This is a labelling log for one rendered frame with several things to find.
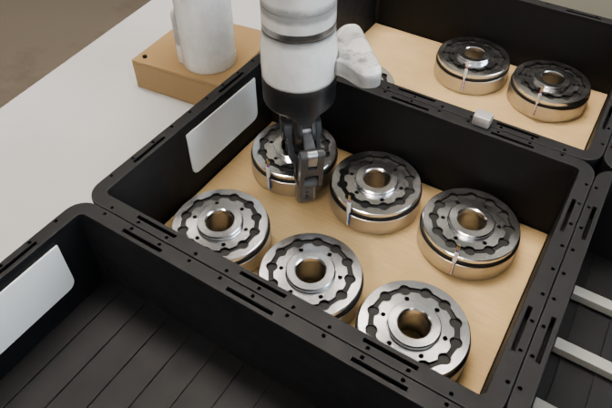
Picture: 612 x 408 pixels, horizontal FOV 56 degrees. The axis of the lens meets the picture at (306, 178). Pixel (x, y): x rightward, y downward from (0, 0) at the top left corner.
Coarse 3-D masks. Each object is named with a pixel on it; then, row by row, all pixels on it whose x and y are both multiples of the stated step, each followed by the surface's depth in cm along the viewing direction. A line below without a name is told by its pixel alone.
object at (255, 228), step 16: (208, 192) 64; (224, 192) 64; (240, 192) 64; (192, 208) 62; (240, 208) 62; (256, 208) 62; (176, 224) 60; (192, 224) 60; (256, 224) 61; (208, 240) 59; (224, 240) 59; (240, 240) 59; (256, 240) 59; (224, 256) 58; (240, 256) 57
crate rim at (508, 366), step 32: (256, 64) 69; (224, 96) 65; (384, 96) 65; (480, 128) 61; (128, 160) 57; (576, 160) 57; (96, 192) 54; (576, 192) 54; (160, 224) 51; (192, 256) 49; (544, 256) 49; (256, 288) 47; (544, 288) 47; (320, 320) 45; (512, 352) 43; (448, 384) 41; (512, 384) 41
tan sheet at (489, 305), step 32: (256, 192) 68; (320, 192) 68; (288, 224) 64; (320, 224) 64; (416, 224) 64; (384, 256) 61; (416, 256) 61; (448, 288) 59; (480, 288) 59; (512, 288) 59; (352, 320) 56; (480, 320) 56; (480, 352) 54; (480, 384) 51
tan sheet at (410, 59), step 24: (384, 48) 90; (408, 48) 90; (432, 48) 90; (408, 72) 85; (432, 72) 85; (432, 96) 81; (456, 96) 81; (480, 96) 81; (504, 96) 81; (600, 96) 81; (504, 120) 77; (528, 120) 77; (576, 120) 77; (576, 144) 74
